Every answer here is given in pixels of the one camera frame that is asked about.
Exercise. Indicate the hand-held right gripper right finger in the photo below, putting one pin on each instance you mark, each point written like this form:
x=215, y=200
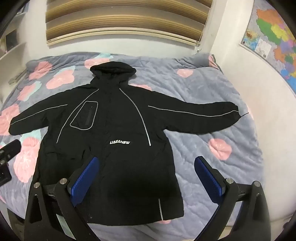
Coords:
x=208, y=179

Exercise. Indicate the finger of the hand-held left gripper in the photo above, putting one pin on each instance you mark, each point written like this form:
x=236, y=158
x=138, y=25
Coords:
x=11, y=149
x=4, y=175

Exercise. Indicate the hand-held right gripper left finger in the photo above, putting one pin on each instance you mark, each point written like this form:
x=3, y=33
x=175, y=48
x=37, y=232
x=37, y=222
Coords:
x=85, y=179

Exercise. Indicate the black hooded jacket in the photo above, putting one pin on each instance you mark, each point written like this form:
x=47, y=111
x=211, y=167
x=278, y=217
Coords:
x=115, y=115

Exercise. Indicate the grey floral blanket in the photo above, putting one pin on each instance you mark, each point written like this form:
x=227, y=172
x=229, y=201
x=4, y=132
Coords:
x=196, y=92

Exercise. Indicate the tan window blind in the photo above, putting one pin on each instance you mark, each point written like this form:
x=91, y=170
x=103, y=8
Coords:
x=120, y=23

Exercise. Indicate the white wall shelf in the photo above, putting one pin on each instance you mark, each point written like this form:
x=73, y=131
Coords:
x=13, y=49

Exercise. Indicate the colourful wall map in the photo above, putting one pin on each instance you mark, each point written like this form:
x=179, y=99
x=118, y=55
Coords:
x=275, y=39

